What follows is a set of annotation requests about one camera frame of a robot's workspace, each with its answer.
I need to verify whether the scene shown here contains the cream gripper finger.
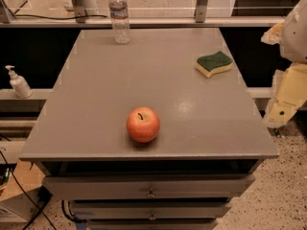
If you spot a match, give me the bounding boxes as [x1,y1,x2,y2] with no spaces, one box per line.
[263,98,298,128]
[261,22,283,45]

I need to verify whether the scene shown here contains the green and yellow sponge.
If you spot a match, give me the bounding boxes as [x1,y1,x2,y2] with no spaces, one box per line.
[196,51,233,78]

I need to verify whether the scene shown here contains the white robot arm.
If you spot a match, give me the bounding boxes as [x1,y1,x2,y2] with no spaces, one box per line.
[261,0,307,128]

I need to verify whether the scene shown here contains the red apple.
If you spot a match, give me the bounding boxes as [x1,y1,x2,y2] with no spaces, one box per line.
[126,107,160,143]

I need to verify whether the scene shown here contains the grey drawer cabinet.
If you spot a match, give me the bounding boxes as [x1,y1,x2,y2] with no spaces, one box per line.
[22,28,277,230]

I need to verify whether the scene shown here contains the top grey drawer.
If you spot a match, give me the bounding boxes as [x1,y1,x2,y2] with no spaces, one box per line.
[43,174,255,200]

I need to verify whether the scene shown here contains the grey drawer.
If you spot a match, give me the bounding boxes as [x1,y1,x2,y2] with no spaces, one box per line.
[71,201,230,220]
[87,219,218,230]
[43,174,255,200]

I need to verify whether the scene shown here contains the clear plastic water bottle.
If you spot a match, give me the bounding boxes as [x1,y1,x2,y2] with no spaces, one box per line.
[108,0,130,44]

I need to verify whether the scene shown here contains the middle grey drawer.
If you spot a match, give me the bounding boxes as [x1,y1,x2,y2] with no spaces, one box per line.
[71,201,230,220]

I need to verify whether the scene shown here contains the bottom grey drawer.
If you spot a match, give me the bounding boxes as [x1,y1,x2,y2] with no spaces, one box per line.
[87,219,218,230]

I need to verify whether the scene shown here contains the white pump dispenser bottle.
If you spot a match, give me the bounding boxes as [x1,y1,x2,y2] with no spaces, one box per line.
[5,65,33,99]

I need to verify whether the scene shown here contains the cardboard box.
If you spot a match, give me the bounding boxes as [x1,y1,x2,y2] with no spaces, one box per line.
[0,161,45,223]

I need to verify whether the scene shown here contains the grey window ledge rail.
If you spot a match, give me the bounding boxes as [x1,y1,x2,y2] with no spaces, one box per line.
[0,16,284,29]

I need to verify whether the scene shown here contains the right metal bracket post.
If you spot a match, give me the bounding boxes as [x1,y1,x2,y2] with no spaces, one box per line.
[195,0,208,23]

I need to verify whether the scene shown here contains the metal bracket post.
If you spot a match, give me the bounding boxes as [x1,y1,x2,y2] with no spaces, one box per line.
[195,0,208,23]
[71,0,86,23]

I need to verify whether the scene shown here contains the left metal bracket post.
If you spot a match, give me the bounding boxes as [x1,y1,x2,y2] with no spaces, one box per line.
[71,0,86,23]

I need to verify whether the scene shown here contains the black cable on shelf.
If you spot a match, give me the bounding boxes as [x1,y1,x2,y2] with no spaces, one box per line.
[12,13,108,21]

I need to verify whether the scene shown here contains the black floor cable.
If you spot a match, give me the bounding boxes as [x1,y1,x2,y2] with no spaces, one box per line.
[0,150,59,230]

